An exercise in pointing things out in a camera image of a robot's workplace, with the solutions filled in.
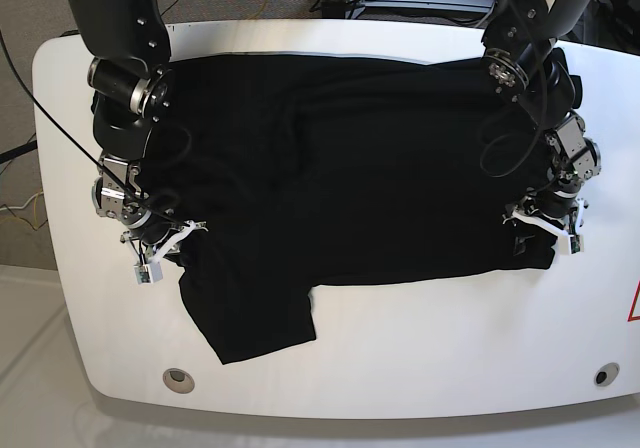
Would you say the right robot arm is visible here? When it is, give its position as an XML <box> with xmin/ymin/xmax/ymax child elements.
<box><xmin>67</xmin><ymin>0</ymin><xmax>206</xmax><ymax>282</ymax></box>

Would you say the black T-shirt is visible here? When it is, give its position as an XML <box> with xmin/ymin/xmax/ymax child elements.
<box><xmin>139</xmin><ymin>54</ymin><xmax>556</xmax><ymax>364</ymax></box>

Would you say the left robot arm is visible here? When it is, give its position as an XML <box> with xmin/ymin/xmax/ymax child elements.
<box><xmin>482</xmin><ymin>0</ymin><xmax>601</xmax><ymax>255</ymax></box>

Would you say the red triangle warning sticker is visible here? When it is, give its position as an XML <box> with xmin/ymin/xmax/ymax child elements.
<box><xmin>627</xmin><ymin>283</ymin><xmax>640</xmax><ymax>322</ymax></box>

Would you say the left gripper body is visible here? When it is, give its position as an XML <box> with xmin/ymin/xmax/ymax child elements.
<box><xmin>504</xmin><ymin>187</ymin><xmax>587</xmax><ymax>238</ymax></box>

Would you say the black floor cable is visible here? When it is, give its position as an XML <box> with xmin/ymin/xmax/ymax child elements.
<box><xmin>0</xmin><ymin>140</ymin><xmax>37</xmax><ymax>164</ymax></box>

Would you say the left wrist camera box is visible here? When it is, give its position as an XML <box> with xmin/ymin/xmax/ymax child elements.
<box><xmin>562</xmin><ymin>234</ymin><xmax>585</xmax><ymax>255</ymax></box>

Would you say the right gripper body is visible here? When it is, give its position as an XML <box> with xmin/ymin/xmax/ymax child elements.
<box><xmin>120</xmin><ymin>216</ymin><xmax>208</xmax><ymax>263</ymax></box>

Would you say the white floor cable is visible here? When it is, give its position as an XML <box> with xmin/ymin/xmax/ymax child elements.
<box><xmin>0</xmin><ymin>191</ymin><xmax>44</xmax><ymax>217</ymax></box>

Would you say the yellow floor cable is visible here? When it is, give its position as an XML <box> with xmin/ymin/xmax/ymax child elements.
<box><xmin>0</xmin><ymin>193</ymin><xmax>47</xmax><ymax>232</ymax></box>

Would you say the round table grommet hole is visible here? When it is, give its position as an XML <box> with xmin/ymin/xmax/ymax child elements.
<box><xmin>594</xmin><ymin>362</ymin><xmax>620</xmax><ymax>387</ymax></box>

